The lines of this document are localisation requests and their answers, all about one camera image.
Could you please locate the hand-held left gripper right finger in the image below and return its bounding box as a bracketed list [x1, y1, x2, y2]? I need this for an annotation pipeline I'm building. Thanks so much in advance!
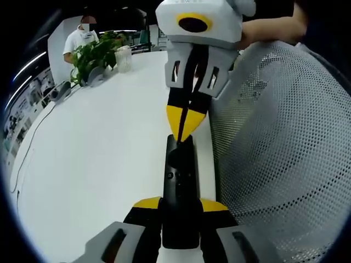
[197, 198, 275, 263]

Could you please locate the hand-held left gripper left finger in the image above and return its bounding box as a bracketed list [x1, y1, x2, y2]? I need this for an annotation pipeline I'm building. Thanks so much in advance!
[73, 196, 163, 263]

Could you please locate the grey cable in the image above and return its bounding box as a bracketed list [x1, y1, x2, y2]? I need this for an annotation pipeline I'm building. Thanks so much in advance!
[10, 82, 64, 196]

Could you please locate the black remote control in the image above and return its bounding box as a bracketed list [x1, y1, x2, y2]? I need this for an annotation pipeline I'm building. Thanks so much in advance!
[161, 135, 204, 250]

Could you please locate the grey plant pot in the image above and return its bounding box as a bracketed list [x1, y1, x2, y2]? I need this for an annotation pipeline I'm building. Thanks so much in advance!
[86, 66, 105, 88]

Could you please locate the green leafy plant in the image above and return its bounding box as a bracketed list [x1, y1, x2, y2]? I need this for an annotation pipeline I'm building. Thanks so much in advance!
[70, 30, 127, 87]

